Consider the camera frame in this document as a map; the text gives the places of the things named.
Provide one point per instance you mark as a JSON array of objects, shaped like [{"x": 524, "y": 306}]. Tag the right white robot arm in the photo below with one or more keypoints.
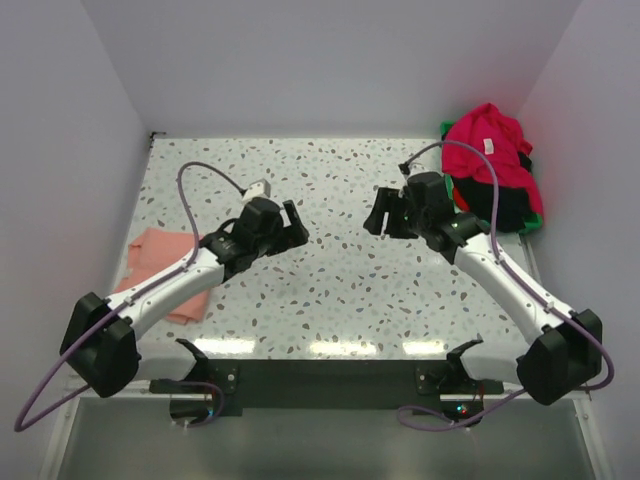
[{"x": 563, "y": 350}]

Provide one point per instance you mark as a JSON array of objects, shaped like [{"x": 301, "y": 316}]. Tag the salmon pink t shirt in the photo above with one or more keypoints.
[{"x": 150, "y": 253}]

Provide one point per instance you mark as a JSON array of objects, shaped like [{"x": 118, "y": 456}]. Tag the aluminium frame rail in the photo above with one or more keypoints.
[{"x": 564, "y": 352}]

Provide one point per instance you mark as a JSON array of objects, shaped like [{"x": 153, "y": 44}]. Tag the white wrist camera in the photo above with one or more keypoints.
[
  {"x": 409, "y": 169},
  {"x": 258, "y": 189}
]

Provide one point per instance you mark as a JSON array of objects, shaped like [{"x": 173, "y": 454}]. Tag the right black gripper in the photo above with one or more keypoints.
[{"x": 385, "y": 201}]

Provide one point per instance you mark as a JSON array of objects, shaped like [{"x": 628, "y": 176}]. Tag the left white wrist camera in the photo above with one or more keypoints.
[{"x": 258, "y": 189}]

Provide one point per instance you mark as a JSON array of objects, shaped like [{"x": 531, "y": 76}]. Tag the magenta red t shirt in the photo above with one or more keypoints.
[{"x": 486, "y": 145}]

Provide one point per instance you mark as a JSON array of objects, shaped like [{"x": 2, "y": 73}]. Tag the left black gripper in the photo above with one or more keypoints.
[{"x": 293, "y": 236}]

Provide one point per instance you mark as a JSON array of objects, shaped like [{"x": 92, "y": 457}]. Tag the green plastic bin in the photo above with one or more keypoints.
[{"x": 514, "y": 212}]

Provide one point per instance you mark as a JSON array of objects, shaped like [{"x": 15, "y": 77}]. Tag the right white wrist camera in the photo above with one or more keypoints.
[{"x": 409, "y": 169}]

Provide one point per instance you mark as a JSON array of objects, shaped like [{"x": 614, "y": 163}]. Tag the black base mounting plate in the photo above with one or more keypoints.
[{"x": 232, "y": 387}]

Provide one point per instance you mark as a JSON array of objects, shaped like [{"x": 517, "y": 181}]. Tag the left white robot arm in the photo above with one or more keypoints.
[{"x": 100, "y": 343}]

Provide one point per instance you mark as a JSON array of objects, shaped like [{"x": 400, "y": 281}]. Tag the black t shirt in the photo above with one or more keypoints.
[{"x": 512, "y": 168}]

